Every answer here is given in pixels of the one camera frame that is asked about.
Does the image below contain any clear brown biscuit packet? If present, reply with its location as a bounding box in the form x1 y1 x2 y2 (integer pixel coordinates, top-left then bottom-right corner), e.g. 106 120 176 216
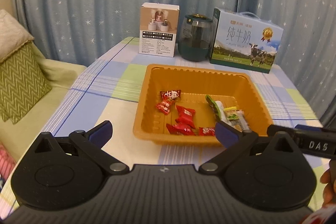
236 110 251 132

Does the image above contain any yellow snack packet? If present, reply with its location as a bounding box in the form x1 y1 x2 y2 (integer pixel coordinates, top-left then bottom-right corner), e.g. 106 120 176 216
224 106 242 131

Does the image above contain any green white candy packet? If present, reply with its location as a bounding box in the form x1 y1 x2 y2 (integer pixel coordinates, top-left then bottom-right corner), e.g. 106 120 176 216
206 95 227 122

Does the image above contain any small red candy front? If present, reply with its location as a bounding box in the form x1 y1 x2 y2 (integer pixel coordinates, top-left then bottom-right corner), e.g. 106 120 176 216
199 127 215 136

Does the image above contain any large red snack packet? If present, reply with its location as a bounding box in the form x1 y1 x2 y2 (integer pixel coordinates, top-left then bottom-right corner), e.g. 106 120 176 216
175 105 196 129

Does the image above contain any dark red candy packet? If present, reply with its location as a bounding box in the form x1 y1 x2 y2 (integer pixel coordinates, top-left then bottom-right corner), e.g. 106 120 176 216
160 90 181 100

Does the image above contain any red cartoon snack packet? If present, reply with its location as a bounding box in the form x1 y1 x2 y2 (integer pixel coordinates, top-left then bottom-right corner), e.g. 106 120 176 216
166 123 195 136

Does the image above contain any small red candy packet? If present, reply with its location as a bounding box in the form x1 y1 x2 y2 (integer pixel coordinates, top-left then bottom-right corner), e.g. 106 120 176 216
155 98 175 115

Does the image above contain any person's right hand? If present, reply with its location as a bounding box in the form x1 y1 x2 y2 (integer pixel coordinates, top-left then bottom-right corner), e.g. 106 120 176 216
320 169 335 206

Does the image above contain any pink cloth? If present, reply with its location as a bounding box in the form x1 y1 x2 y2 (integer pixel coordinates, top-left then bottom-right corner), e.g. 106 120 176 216
0 144 16 181

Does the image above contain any blue milk carton box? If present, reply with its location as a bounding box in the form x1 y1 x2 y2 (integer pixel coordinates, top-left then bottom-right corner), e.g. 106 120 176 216
210 7 284 73

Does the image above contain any orange plastic tray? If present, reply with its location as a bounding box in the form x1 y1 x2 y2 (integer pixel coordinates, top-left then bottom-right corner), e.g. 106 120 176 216
133 64 273 146

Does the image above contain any green chevron pillow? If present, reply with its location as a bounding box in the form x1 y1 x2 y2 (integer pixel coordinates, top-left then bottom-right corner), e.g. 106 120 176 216
1 43 52 124

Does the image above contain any dark green glass humidifier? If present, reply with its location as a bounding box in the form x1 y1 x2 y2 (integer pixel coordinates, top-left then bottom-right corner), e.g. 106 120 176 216
178 14 213 62

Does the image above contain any beige quilted pillow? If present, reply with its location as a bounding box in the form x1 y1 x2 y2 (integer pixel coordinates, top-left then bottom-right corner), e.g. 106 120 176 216
0 9 34 63

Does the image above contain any white humidifier box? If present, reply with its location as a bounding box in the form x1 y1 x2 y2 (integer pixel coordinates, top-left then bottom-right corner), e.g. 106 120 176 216
139 2 180 57

